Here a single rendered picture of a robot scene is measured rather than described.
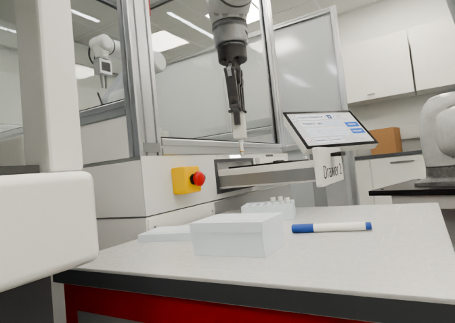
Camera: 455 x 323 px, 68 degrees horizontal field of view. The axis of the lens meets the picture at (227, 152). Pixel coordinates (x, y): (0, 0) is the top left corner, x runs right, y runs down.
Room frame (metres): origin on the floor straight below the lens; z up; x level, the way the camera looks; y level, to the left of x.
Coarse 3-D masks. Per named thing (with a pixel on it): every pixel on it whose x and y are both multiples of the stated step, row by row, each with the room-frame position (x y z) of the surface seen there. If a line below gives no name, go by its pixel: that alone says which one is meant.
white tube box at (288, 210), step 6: (246, 204) 0.88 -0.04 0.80; (252, 204) 0.87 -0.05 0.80; (258, 204) 0.87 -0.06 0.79; (264, 204) 0.84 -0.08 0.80; (270, 204) 0.80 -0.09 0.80; (276, 204) 0.80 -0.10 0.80; (282, 204) 0.79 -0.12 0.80; (288, 204) 0.79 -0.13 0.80; (294, 204) 0.84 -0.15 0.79; (246, 210) 0.81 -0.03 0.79; (252, 210) 0.81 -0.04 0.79; (258, 210) 0.81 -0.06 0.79; (264, 210) 0.80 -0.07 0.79; (270, 210) 0.80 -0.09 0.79; (276, 210) 0.80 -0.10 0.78; (282, 210) 0.79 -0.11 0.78; (288, 210) 0.79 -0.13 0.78; (294, 210) 0.82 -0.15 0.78; (288, 216) 0.79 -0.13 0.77; (294, 216) 0.79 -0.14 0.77
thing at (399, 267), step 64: (128, 256) 0.58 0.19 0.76; (192, 256) 0.54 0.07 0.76; (320, 256) 0.46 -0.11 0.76; (384, 256) 0.43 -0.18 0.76; (448, 256) 0.41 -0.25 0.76; (128, 320) 0.51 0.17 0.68; (192, 320) 0.45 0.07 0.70; (256, 320) 0.40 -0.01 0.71; (320, 320) 0.36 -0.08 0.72; (384, 320) 0.32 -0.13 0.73; (448, 320) 0.30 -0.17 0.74
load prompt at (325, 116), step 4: (296, 116) 1.96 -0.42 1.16; (300, 116) 1.97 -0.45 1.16; (304, 116) 1.98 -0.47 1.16; (308, 116) 1.99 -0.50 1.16; (312, 116) 2.00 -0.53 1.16; (316, 116) 2.01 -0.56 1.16; (320, 116) 2.03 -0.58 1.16; (324, 116) 2.04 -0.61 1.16; (328, 116) 2.05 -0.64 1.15; (332, 116) 2.06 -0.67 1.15; (336, 116) 2.07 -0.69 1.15; (300, 120) 1.95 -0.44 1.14; (304, 120) 1.96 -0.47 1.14; (308, 120) 1.97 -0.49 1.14
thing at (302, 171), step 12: (240, 168) 1.06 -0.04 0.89; (252, 168) 1.04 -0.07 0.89; (264, 168) 1.02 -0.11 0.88; (276, 168) 1.00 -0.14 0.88; (288, 168) 0.98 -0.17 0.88; (300, 168) 0.96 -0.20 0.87; (312, 168) 0.95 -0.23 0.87; (228, 180) 1.08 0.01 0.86; (240, 180) 1.06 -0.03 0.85; (252, 180) 1.04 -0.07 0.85; (264, 180) 1.02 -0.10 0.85; (276, 180) 1.00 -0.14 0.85; (288, 180) 0.98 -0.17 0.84; (300, 180) 0.96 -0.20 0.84; (312, 180) 0.95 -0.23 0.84
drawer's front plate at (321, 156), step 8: (320, 152) 0.93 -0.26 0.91; (328, 152) 1.02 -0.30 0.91; (320, 160) 0.92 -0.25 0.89; (328, 160) 1.01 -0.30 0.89; (336, 160) 1.09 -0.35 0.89; (320, 168) 0.92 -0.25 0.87; (328, 168) 1.00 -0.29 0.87; (320, 176) 0.92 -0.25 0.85; (328, 176) 0.99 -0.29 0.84; (336, 176) 1.07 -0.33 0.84; (320, 184) 0.92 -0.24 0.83; (328, 184) 0.98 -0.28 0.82
